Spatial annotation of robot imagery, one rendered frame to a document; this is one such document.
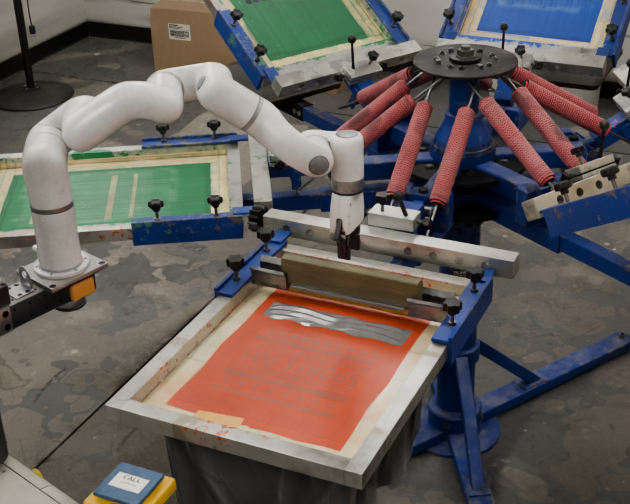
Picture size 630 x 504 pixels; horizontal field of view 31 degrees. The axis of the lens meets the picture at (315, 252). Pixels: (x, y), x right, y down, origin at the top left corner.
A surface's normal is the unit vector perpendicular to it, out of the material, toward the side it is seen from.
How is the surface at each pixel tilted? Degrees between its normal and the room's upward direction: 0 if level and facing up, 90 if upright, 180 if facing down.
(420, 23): 90
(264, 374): 0
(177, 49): 91
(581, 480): 0
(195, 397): 0
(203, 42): 89
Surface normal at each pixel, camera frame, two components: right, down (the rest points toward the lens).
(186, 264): -0.04, -0.88
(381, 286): -0.43, 0.44
